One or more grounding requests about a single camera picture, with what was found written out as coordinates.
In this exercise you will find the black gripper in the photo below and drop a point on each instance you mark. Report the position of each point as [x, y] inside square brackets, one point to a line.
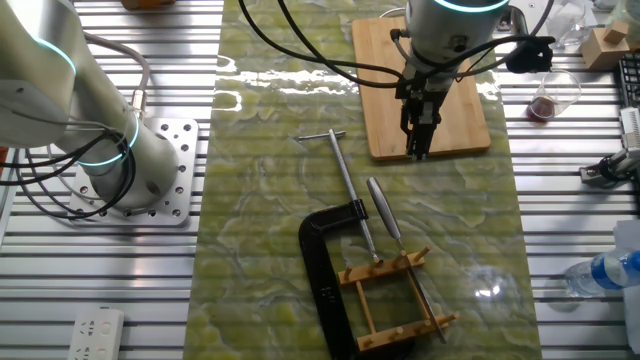
[425, 92]

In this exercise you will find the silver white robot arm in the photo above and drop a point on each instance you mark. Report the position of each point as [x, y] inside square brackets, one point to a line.
[150, 165]

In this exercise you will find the bamboo cutting board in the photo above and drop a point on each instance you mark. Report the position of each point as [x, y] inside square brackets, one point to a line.
[380, 100]

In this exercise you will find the glass beaker with dark liquid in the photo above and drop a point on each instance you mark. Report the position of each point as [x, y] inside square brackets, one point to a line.
[542, 107]

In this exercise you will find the wooden peg rack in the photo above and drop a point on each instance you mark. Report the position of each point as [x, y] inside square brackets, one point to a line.
[380, 270]

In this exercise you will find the black C-clamp steel screw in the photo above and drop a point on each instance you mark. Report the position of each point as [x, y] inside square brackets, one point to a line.
[320, 270]

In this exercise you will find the empty clear beaker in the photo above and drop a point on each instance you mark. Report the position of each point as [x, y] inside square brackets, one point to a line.
[570, 25]

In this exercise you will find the green marble pattern mat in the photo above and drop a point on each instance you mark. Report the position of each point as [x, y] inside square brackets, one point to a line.
[260, 225]

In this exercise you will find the large wooden block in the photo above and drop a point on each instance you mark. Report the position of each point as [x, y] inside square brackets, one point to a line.
[600, 52]

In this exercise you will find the black keyboard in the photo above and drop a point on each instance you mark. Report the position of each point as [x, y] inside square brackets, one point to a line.
[631, 80]

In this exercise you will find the small wooden block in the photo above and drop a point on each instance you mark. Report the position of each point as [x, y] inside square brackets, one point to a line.
[616, 32]

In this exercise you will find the plastic water bottle blue label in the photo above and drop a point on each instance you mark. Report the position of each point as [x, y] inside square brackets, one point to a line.
[605, 272]

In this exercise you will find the white power strip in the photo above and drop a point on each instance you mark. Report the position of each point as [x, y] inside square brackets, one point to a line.
[95, 332]

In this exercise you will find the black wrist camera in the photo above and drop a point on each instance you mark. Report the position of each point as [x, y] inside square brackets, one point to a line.
[530, 57]

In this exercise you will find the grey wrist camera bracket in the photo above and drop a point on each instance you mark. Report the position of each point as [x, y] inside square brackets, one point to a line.
[520, 22]

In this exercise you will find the long silver depth camera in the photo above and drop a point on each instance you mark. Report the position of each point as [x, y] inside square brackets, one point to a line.
[631, 127]

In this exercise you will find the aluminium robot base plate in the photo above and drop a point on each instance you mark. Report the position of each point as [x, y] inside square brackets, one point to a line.
[185, 150]

